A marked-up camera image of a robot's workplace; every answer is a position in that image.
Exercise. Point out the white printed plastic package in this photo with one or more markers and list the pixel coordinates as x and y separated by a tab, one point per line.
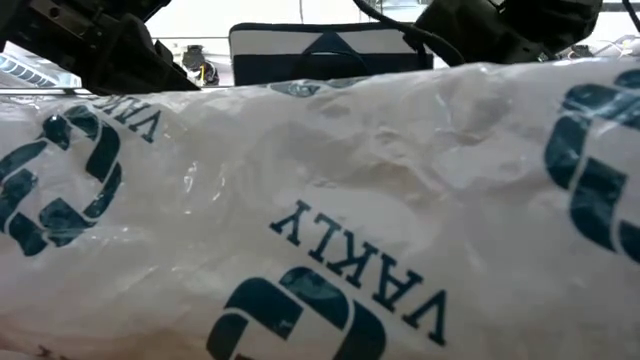
320	210

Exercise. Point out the navy fabric basket white stripe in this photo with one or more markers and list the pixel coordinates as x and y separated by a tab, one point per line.
270	67

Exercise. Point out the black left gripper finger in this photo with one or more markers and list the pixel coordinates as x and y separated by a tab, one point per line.
145	65

